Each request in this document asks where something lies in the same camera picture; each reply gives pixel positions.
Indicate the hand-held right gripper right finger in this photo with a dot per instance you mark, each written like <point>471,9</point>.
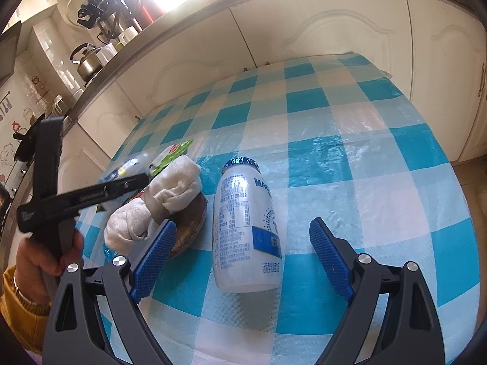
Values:
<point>329,258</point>

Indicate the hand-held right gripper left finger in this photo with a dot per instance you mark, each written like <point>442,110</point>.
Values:
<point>156,258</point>

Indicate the black kitchen appliance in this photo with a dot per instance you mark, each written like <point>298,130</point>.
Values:
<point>110,11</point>

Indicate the person's left hand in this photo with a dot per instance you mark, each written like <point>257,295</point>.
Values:
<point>34,260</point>

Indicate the blue checkered tablecloth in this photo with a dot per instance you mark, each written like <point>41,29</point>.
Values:
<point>342,159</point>

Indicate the person's left forearm yellow sleeve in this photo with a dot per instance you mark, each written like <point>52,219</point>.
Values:
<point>19,323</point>

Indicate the small clear plastic bottle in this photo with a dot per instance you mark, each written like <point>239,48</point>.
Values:
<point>133,161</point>

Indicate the black wok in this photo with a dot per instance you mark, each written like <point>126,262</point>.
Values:
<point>24,146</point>

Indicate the cream kitchen cabinet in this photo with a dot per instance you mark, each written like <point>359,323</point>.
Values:
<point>342,19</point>

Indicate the steel pot on counter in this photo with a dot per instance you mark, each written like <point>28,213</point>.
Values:
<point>89,66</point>

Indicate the white cloth bundle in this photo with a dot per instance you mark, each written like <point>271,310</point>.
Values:
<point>125,224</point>
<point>177,186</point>

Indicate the white plastic bottle blue label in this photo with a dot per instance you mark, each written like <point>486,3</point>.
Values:
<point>243,235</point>

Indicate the brown round tray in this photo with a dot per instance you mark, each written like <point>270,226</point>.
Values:
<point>192,220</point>

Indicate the white plastic rack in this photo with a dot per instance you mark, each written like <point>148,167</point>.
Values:
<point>62,104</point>

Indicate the red thermos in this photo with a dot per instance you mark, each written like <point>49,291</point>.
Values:
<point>150,5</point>

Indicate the white mug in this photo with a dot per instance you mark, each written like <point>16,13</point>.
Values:
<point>107,54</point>
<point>128,35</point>

